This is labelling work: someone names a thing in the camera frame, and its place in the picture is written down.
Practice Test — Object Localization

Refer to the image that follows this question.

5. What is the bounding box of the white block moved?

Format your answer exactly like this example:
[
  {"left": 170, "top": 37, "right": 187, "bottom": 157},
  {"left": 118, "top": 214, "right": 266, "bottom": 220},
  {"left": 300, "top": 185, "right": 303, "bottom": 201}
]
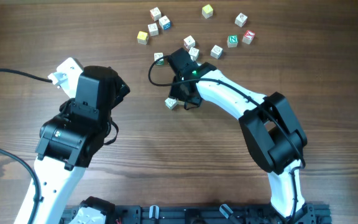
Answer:
[{"left": 165, "top": 97, "right": 178, "bottom": 110}]

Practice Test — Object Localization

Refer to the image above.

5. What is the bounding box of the white block red edge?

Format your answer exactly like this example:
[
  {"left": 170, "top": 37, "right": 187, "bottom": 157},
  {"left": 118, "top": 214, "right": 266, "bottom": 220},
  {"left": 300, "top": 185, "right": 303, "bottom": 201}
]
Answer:
[{"left": 148, "top": 23, "right": 159, "bottom": 37}]

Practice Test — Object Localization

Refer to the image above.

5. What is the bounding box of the green N letter block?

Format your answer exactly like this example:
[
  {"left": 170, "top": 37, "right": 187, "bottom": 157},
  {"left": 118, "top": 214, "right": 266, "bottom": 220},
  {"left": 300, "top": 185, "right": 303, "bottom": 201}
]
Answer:
[{"left": 227, "top": 35, "right": 239, "bottom": 48}]

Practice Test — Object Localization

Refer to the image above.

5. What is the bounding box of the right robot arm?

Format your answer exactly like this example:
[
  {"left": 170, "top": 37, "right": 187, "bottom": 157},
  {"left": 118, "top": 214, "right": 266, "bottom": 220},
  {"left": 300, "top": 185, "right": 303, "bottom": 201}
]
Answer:
[{"left": 167, "top": 48, "right": 307, "bottom": 223}]

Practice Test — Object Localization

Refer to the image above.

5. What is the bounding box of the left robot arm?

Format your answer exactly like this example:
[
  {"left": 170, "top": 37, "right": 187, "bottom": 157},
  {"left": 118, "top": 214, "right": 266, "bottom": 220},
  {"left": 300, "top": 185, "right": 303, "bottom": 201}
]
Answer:
[{"left": 15, "top": 66, "right": 130, "bottom": 223}]

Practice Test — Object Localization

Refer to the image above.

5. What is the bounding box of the plain white picture block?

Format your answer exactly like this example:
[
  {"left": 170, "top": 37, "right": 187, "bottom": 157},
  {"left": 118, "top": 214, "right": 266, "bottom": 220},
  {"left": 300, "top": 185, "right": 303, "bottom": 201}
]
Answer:
[{"left": 188, "top": 47, "right": 200, "bottom": 61}]

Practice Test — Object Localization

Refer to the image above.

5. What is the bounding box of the white block red side middle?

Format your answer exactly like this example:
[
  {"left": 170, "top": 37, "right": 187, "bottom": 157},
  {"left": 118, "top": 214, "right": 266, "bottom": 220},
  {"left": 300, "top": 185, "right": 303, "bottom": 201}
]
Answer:
[{"left": 183, "top": 35, "right": 196, "bottom": 50}]

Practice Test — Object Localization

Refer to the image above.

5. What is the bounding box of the white block red side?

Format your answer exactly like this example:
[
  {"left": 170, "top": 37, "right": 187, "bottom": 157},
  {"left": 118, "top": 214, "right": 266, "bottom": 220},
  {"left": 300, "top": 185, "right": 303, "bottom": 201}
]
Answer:
[
  {"left": 150, "top": 7, "right": 162, "bottom": 21},
  {"left": 183, "top": 35, "right": 196, "bottom": 50}
]

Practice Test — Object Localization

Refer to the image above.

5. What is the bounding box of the white block green side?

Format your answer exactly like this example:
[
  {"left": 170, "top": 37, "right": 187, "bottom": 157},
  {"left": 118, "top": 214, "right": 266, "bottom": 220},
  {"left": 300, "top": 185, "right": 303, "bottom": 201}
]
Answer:
[{"left": 154, "top": 52, "right": 164, "bottom": 65}]

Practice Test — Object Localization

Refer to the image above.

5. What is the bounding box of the white picture block right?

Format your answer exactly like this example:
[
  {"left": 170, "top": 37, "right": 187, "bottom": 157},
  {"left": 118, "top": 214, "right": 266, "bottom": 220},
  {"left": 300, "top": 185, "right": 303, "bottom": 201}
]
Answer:
[{"left": 210, "top": 45, "right": 223, "bottom": 59}]

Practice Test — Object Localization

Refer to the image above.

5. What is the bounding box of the white block blue side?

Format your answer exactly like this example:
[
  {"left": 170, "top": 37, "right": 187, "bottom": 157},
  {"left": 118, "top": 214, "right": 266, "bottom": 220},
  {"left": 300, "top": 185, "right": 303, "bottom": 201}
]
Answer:
[{"left": 158, "top": 16, "right": 171, "bottom": 30}]

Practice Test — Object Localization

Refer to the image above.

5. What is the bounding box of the yellow block left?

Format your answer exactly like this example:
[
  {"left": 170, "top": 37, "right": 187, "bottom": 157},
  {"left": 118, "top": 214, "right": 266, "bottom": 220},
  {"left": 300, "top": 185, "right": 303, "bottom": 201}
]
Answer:
[{"left": 137, "top": 31, "right": 149, "bottom": 45}]

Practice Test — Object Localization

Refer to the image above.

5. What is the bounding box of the white block red side top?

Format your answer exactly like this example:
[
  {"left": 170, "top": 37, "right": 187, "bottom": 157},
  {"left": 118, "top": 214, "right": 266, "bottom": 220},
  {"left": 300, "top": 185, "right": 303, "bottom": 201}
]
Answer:
[{"left": 150, "top": 7, "right": 162, "bottom": 21}]

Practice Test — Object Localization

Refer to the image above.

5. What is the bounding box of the red letter block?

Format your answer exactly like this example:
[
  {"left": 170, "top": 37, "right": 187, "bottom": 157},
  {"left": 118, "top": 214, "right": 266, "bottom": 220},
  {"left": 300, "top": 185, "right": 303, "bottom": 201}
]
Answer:
[{"left": 242, "top": 30, "right": 255, "bottom": 45}]

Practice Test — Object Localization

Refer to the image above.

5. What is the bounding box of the white block far right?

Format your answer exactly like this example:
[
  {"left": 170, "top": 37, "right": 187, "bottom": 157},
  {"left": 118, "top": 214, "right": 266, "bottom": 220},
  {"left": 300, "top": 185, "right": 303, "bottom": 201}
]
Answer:
[{"left": 234, "top": 12, "right": 248, "bottom": 27}]

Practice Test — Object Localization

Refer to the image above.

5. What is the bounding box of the right black cable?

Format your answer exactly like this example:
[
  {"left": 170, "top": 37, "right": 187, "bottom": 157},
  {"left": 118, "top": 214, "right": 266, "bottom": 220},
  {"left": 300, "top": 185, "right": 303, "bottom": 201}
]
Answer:
[{"left": 147, "top": 55, "right": 306, "bottom": 218}]

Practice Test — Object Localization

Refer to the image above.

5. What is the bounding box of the black cable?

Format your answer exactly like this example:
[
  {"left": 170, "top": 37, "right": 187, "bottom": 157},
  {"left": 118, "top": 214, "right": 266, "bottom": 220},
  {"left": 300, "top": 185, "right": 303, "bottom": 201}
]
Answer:
[
  {"left": 0, "top": 68, "right": 54, "bottom": 224},
  {"left": 147, "top": 55, "right": 306, "bottom": 218}
]

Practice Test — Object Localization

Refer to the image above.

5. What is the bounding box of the left black cable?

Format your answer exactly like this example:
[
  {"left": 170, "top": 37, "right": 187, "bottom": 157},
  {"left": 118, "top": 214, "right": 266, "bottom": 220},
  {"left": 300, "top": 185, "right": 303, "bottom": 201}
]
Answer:
[{"left": 0, "top": 68, "right": 54, "bottom": 224}]

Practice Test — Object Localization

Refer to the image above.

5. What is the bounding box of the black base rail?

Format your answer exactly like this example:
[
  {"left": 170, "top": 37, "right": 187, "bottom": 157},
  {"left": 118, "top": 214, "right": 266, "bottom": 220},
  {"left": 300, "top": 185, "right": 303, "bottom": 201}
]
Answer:
[{"left": 109, "top": 203, "right": 333, "bottom": 224}]

